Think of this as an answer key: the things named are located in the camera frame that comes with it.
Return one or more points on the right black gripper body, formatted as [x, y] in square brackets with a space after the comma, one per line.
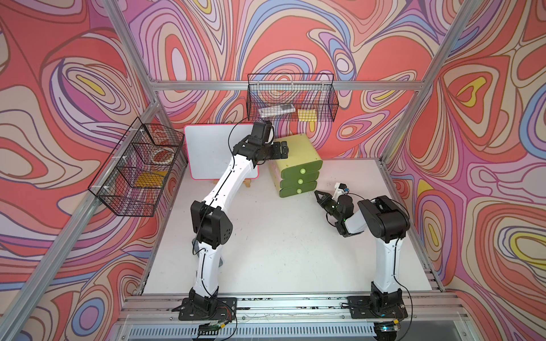
[339, 214]

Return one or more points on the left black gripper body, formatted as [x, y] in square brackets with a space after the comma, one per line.
[269, 151]

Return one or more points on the green bottom drawer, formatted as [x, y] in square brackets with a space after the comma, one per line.
[298, 189]

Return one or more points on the yellow green drawer cabinet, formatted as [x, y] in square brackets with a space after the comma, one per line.
[301, 150]

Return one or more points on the green top drawer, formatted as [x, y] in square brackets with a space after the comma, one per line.
[289, 171]

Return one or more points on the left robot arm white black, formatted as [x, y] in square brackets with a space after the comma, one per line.
[210, 220]

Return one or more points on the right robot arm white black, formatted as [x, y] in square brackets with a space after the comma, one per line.
[387, 223]

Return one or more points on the yellow block in back basket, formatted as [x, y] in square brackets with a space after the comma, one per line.
[307, 115]

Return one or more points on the grey box in back basket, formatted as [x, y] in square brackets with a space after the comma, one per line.
[276, 110]

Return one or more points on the pink framed whiteboard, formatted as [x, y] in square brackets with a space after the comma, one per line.
[209, 147]

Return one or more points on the yellow item in left basket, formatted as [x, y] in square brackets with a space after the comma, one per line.
[150, 179]

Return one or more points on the green circuit board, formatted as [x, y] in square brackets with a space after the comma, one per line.
[210, 329]

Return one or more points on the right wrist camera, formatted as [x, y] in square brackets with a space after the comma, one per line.
[340, 189]

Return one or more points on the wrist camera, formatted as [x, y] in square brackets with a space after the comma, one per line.
[261, 134]
[340, 189]

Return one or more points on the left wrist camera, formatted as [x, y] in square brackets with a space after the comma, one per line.
[261, 134]

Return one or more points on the black wire basket back wall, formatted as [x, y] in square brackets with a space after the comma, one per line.
[303, 90]

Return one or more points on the black wire basket wall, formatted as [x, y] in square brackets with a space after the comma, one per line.
[303, 90]
[143, 147]

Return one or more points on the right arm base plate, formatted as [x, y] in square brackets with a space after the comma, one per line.
[375, 307]

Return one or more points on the black wire basket left wall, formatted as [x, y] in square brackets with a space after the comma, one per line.
[143, 147]

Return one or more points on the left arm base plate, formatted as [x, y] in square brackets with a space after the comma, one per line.
[207, 309]

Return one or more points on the aluminium frame rail front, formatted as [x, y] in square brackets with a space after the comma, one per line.
[433, 315]

